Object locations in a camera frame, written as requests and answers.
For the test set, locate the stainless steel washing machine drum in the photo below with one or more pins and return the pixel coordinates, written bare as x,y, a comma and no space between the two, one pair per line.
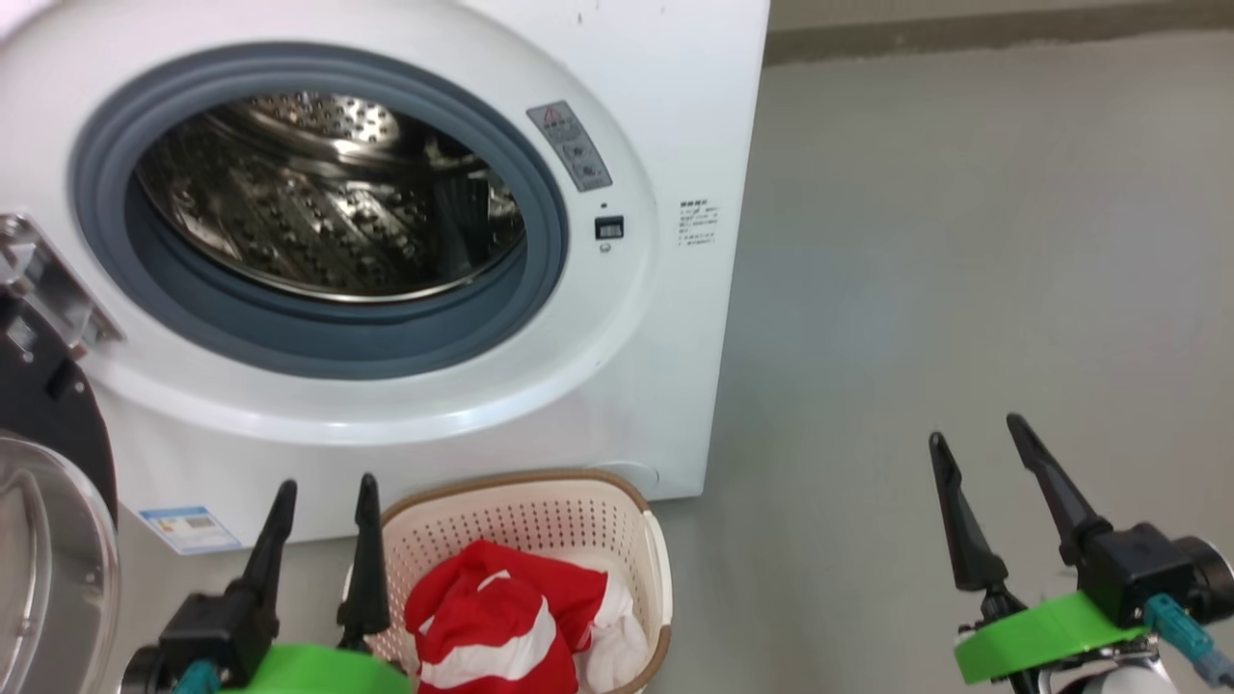
318,212

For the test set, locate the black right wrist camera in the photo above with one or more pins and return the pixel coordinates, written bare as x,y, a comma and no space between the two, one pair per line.
1138,569

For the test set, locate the grey warning sticker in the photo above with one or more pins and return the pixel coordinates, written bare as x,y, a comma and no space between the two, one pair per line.
571,145

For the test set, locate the grey rubber door seal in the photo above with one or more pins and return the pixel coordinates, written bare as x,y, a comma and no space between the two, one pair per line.
106,251

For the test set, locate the round white filter cover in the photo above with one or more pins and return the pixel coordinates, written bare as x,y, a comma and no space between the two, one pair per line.
636,474

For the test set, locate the cream perforated basket brown rim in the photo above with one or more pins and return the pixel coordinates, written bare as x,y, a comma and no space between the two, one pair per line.
540,516

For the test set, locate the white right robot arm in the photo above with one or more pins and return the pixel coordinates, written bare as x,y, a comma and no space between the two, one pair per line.
1128,680

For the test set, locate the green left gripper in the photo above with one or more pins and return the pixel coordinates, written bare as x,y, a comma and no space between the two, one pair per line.
318,673

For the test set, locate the red and white garment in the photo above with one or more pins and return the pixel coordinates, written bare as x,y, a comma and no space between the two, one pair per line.
482,607

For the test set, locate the black round glass washer door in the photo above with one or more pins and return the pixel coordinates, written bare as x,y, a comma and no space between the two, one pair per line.
48,414

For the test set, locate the white front-load washing machine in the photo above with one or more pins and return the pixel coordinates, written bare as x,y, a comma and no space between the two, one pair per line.
656,328

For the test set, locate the blue energy label sticker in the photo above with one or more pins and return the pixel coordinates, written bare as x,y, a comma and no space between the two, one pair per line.
191,528

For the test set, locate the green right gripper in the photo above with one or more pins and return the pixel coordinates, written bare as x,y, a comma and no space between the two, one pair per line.
1041,636

